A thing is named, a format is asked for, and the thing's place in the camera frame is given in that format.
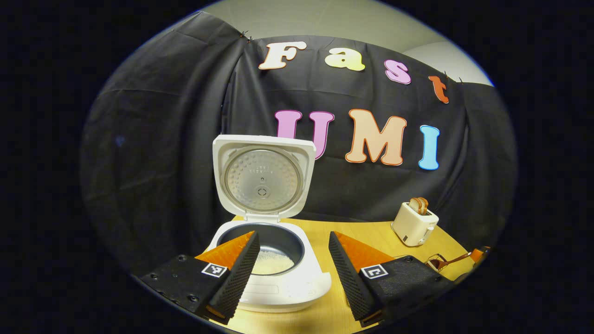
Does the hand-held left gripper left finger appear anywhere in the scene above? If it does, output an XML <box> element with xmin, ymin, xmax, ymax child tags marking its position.
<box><xmin>139</xmin><ymin>231</ymin><xmax>261</xmax><ymax>324</ymax></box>

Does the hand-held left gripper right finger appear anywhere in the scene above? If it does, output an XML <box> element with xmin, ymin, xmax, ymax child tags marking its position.
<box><xmin>329</xmin><ymin>231</ymin><xmax>458</xmax><ymax>328</ymax></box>

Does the brown wooden spoon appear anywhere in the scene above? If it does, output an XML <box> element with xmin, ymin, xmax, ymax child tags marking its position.
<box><xmin>434</xmin><ymin>250</ymin><xmax>475</xmax><ymax>271</ymax></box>

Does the heap of white rice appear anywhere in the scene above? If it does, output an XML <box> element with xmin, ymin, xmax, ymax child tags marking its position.
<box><xmin>252</xmin><ymin>250</ymin><xmax>296</xmax><ymax>275</ymax></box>

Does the metal wire chopstick holder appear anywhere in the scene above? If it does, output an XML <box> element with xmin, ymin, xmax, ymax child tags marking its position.
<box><xmin>425</xmin><ymin>253</ymin><xmax>448</xmax><ymax>272</ymax></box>

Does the white rice cooker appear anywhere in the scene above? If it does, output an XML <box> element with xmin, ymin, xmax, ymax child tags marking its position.
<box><xmin>204</xmin><ymin>135</ymin><xmax>332</xmax><ymax>313</ymax></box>

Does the dark grey inner pot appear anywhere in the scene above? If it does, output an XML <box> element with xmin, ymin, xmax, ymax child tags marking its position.
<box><xmin>216</xmin><ymin>223</ymin><xmax>306</xmax><ymax>276</ymax></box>

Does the white toaster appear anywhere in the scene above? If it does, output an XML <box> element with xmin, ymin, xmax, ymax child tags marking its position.
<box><xmin>391</xmin><ymin>202</ymin><xmax>439</xmax><ymax>247</ymax></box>

